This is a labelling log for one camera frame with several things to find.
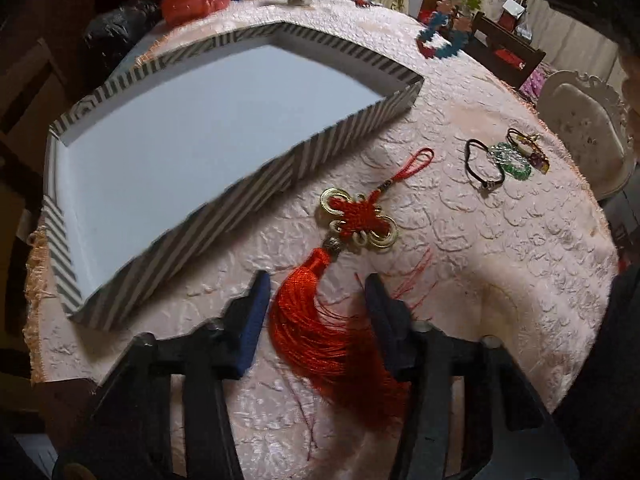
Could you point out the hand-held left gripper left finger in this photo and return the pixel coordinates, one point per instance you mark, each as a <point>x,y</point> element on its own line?
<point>254,322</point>

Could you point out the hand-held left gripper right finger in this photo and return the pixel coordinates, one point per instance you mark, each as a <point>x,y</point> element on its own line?
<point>382,322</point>

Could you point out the red knot tassel ornament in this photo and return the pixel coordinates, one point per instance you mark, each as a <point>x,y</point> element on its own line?
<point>310,320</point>

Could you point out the striped cardboard box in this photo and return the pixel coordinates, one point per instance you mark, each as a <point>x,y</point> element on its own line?
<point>200,125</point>

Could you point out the pink textured tablecloth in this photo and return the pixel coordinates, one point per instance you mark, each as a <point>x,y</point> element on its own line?
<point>500,260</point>

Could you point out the white ornate chair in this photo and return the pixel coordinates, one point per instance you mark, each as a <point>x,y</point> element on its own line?
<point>585,120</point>

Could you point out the dark wooden chair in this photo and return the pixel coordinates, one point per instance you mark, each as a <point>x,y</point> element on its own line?
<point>30,85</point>
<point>505,40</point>

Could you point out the black plastic bag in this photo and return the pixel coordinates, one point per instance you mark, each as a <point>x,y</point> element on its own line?
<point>120,30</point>

